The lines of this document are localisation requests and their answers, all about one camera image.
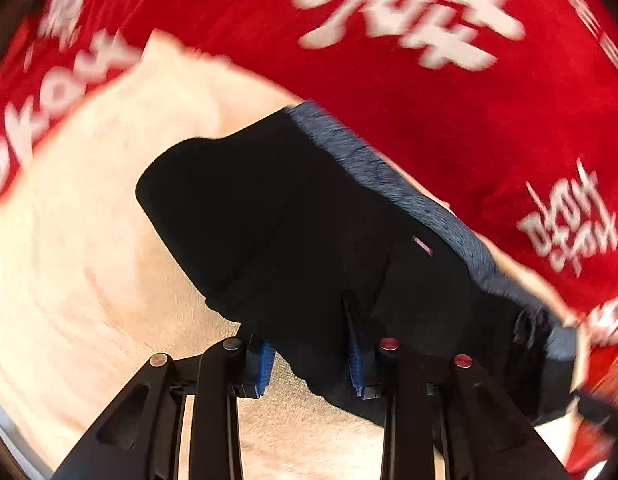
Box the red blanket with white print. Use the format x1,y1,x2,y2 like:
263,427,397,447
0,0,618,351

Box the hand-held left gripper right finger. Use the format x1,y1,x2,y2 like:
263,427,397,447
346,337,572,480

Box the cream fleece blanket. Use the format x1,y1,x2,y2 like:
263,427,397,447
0,30,580,480

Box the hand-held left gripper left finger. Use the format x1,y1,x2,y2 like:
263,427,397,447
54,332,277,480

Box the black pants with blue waistband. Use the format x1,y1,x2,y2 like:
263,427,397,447
136,101,582,423

